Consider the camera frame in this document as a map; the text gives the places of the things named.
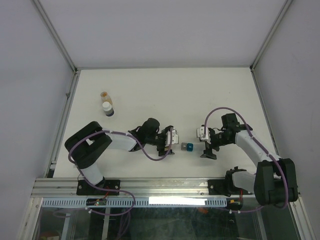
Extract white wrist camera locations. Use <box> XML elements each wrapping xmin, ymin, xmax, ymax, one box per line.
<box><xmin>196</xmin><ymin>126</ymin><xmax>210</xmax><ymax>142</ymax></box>
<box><xmin>165</xmin><ymin>127</ymin><xmax>179</xmax><ymax>147</ymax></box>

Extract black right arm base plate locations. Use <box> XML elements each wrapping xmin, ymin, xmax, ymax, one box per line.
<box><xmin>207</xmin><ymin>178</ymin><xmax>254</xmax><ymax>197</ymax></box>

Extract white slotted cable duct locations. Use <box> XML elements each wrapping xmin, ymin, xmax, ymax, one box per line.
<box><xmin>42</xmin><ymin>196</ymin><xmax>227</xmax><ymax>209</ymax></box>

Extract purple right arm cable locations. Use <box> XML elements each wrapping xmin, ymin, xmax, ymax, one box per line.
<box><xmin>204</xmin><ymin>106</ymin><xmax>290</xmax><ymax>215</ymax></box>

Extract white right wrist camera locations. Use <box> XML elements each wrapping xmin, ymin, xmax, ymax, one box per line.
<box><xmin>196</xmin><ymin>126</ymin><xmax>210</xmax><ymax>142</ymax></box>

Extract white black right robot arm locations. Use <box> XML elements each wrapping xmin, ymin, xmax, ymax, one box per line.
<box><xmin>196</xmin><ymin>113</ymin><xmax>298</xmax><ymax>208</ymax></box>

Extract aluminium frame rail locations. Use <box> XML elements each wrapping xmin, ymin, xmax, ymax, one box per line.
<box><xmin>31</xmin><ymin>176</ymin><xmax>301</xmax><ymax>200</ymax></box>

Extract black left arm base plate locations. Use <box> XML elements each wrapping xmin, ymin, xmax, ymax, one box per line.
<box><xmin>76</xmin><ymin>179</ymin><xmax>121</xmax><ymax>196</ymax></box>

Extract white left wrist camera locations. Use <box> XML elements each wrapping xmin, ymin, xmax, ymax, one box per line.
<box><xmin>165</xmin><ymin>127</ymin><xmax>179</xmax><ymax>147</ymax></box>

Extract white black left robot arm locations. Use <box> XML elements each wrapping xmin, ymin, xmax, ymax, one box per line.
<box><xmin>64</xmin><ymin>118</ymin><xmax>179</xmax><ymax>195</ymax></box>

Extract clear vial orange pills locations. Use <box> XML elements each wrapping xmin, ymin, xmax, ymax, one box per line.
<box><xmin>100</xmin><ymin>91</ymin><xmax>113</xmax><ymax>105</ymax></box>

